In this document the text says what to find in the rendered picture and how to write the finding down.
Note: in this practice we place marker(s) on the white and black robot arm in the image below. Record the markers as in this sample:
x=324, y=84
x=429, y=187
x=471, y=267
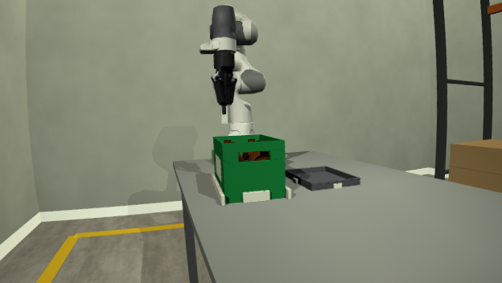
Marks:
x=249, y=80

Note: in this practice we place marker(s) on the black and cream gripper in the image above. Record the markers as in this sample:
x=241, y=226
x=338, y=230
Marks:
x=225, y=85

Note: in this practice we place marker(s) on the green bottle crate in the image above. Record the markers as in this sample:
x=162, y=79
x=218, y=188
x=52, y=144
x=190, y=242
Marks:
x=239, y=177

